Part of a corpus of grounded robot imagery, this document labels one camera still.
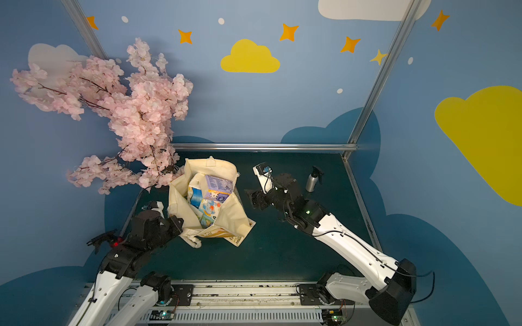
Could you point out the pink cherry blossom tree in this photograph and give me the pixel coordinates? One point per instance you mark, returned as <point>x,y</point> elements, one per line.
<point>140,113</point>

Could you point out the cream canvas tote bag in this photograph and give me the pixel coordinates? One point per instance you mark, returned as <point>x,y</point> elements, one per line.
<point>232,224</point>

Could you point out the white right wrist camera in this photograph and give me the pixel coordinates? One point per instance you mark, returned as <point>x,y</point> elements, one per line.
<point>264,174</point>

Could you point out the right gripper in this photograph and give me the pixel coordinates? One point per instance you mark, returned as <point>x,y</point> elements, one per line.
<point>263,197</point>

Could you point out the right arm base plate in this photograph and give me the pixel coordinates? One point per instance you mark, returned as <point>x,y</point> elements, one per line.
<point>316,295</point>

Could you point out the aluminium mounting rail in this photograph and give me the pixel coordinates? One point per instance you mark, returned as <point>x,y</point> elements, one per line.
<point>256,302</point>

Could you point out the right green circuit board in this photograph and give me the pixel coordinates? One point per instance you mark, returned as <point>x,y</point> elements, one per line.
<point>332,318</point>

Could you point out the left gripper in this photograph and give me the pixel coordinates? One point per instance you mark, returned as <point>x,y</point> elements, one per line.
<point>108,240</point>

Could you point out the white green elephant tissue pack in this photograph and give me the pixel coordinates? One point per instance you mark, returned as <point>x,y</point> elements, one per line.
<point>209,211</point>

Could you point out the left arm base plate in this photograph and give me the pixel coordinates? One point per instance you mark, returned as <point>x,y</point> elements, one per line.
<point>180,295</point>

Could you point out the silver spray bottle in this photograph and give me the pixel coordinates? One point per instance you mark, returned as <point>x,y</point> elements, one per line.
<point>314,178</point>

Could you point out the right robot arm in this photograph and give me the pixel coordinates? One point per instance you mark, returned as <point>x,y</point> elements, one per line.
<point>386,284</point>

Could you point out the green circuit board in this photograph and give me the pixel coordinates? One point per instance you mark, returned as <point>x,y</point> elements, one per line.
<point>332,318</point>
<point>164,316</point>

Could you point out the left green circuit board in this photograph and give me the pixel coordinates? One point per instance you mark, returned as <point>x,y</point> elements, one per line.
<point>164,316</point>

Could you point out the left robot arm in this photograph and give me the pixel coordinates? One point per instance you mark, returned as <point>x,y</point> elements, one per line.
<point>115,275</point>

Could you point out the purple tissue pack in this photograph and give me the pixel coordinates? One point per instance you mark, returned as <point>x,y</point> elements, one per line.
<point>216,189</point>

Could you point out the blue orange tissue pack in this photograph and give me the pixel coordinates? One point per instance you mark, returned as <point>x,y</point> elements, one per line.
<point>195,196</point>

